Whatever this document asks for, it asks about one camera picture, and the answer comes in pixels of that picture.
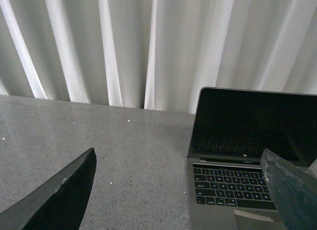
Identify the white curtain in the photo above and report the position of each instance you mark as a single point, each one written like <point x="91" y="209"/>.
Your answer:
<point x="155" y="54"/>

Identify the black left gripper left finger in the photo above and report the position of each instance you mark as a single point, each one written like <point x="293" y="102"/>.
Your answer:
<point x="59" y="203"/>

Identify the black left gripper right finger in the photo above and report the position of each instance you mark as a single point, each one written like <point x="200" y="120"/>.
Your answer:
<point x="293" y="191"/>

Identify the grey laptop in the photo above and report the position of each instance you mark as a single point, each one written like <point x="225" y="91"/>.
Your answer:
<point x="231" y="130"/>

